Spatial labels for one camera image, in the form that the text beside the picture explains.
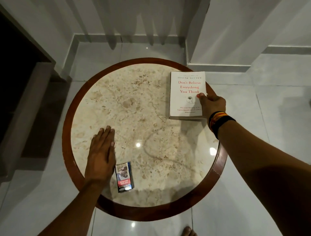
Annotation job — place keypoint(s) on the round wood-rimmed marble table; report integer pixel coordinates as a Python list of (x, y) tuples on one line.
[(145, 121)]

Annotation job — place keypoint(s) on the person's left hand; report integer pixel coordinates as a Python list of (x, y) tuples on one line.
[(99, 160)]

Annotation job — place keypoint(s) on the person's right thumb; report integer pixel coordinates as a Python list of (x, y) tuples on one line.
[(201, 95)]

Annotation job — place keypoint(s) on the person's right hand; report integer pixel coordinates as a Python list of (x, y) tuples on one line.
[(212, 104)]

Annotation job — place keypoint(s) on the blue cigarette pack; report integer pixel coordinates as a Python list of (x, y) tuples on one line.
[(124, 177)]

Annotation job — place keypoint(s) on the person's left forearm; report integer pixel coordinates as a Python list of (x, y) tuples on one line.
[(73, 211)]

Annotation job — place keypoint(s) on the person's right forearm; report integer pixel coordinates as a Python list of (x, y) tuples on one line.
[(267, 175)]

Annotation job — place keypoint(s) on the person's foot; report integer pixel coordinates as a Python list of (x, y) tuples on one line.
[(189, 231)]

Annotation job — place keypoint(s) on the dark grey cabinet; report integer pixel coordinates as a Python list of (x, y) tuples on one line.
[(21, 97)]

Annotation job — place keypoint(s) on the person's left thumb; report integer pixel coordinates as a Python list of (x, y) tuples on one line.
[(113, 153)]

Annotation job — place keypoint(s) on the black wristband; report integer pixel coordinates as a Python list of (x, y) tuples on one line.
[(222, 124)]

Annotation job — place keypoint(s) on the white paperback book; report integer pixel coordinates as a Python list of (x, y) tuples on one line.
[(186, 97)]

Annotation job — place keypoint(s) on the orange yellow striped wristband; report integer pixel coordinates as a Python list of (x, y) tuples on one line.
[(216, 119)]

